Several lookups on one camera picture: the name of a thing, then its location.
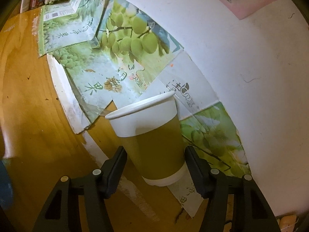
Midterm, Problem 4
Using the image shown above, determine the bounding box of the brown sleeve paper cup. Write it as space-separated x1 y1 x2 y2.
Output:
105 92 186 186

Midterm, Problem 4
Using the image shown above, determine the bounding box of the blue plastic cup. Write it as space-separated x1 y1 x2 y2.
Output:
0 161 13 210

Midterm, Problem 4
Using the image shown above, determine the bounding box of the letter print canvas bag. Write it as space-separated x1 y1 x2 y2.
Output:
277 215 299 232

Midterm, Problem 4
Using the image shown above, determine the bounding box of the green grape printed cardboard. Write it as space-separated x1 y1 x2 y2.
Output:
37 0 252 219

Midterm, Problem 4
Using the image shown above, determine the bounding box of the white lotion bottle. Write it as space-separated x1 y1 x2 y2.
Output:
20 0 30 14

